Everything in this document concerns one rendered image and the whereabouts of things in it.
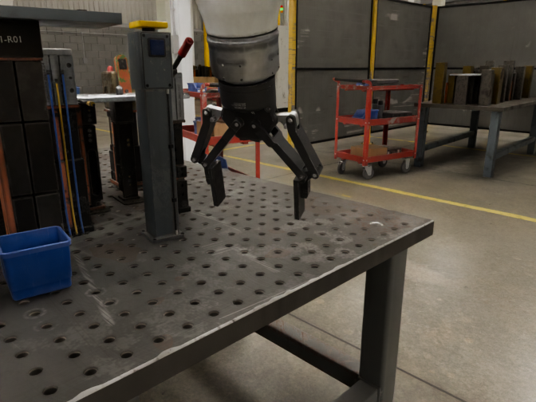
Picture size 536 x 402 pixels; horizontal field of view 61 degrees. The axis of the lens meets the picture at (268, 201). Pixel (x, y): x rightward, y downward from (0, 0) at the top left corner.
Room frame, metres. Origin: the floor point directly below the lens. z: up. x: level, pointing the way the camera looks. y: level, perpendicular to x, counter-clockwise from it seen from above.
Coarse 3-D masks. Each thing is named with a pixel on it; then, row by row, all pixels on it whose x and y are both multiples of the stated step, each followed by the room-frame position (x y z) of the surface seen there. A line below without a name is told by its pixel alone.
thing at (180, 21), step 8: (176, 0) 5.06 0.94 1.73; (184, 0) 5.11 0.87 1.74; (176, 8) 5.07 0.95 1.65; (184, 8) 5.11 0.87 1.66; (176, 16) 5.07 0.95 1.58; (184, 16) 5.10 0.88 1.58; (176, 24) 5.08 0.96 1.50; (184, 24) 5.10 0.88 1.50; (176, 32) 5.08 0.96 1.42; (184, 32) 5.09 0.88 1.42; (176, 40) 5.04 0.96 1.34; (176, 48) 5.04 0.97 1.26; (176, 56) 5.10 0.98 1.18; (184, 64) 5.08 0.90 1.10; (192, 64) 5.16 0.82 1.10; (184, 72) 5.08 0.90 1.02; (192, 72) 5.15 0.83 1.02; (184, 80) 5.07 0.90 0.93; (192, 80) 5.15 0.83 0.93; (184, 88) 5.07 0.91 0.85; (184, 104) 5.06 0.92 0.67; (192, 104) 5.14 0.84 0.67; (184, 112) 5.06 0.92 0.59; (192, 112) 5.13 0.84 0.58; (192, 120) 5.13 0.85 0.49; (184, 144) 5.06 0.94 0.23; (192, 144) 5.12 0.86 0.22; (184, 152) 5.06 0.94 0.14
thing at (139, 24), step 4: (140, 20) 0.94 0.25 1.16; (132, 24) 0.97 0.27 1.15; (136, 24) 0.95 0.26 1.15; (140, 24) 0.94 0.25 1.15; (144, 24) 0.94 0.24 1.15; (148, 24) 0.95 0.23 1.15; (152, 24) 0.95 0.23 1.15; (156, 24) 0.96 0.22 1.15; (160, 24) 0.96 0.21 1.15; (164, 24) 0.97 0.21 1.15; (132, 28) 0.98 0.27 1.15; (136, 28) 0.98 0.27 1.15; (140, 28) 0.98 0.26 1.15; (144, 28) 0.97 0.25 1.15; (148, 28) 0.97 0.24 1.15; (152, 28) 0.97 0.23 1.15; (156, 28) 0.98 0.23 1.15; (160, 28) 0.98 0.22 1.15; (164, 28) 0.98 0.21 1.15
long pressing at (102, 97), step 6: (78, 96) 1.21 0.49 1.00; (84, 96) 1.21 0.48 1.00; (90, 96) 1.15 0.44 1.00; (96, 96) 1.15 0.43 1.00; (102, 96) 1.16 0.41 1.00; (108, 96) 1.17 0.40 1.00; (114, 96) 1.17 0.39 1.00; (120, 96) 1.18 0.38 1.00; (126, 96) 1.19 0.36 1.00; (132, 96) 1.20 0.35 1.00; (186, 96) 1.29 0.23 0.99; (78, 102) 1.12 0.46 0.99; (96, 102) 1.14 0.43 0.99
